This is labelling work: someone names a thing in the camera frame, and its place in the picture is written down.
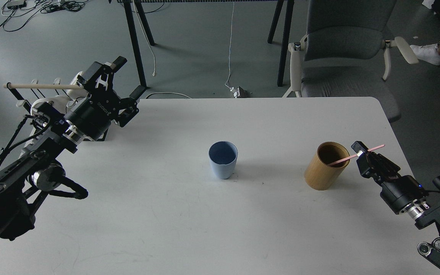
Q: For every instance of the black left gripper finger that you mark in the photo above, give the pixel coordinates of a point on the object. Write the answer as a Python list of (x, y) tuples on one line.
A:
[(128, 107), (97, 80)]

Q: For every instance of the wooden dowel rod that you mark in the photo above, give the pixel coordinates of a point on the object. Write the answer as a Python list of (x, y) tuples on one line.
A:
[(40, 86)]

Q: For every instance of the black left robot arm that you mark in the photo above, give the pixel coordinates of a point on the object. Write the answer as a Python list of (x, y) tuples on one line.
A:
[(29, 170)]

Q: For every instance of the bamboo cylinder holder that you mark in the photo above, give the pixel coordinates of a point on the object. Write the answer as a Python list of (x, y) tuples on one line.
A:
[(320, 175)]

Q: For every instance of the pink chopstick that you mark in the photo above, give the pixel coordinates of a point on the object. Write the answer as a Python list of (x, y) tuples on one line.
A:
[(355, 155)]

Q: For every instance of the grey office chair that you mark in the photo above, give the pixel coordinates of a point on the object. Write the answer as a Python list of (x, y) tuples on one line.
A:
[(346, 29)]

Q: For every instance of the white sneaker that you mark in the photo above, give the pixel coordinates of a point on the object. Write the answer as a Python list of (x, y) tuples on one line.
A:
[(428, 53)]

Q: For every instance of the light blue cup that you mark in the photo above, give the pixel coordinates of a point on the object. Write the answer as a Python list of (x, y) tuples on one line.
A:
[(223, 158)]

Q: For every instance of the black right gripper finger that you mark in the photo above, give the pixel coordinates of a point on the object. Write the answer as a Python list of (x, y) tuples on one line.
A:
[(362, 161), (381, 168)]

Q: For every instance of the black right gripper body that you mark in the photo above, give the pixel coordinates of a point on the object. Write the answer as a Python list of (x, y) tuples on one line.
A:
[(403, 194)]

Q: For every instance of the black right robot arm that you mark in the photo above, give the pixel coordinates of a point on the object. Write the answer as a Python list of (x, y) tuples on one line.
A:
[(430, 251)]

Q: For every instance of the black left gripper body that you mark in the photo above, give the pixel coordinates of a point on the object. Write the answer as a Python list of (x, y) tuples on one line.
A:
[(92, 117)]

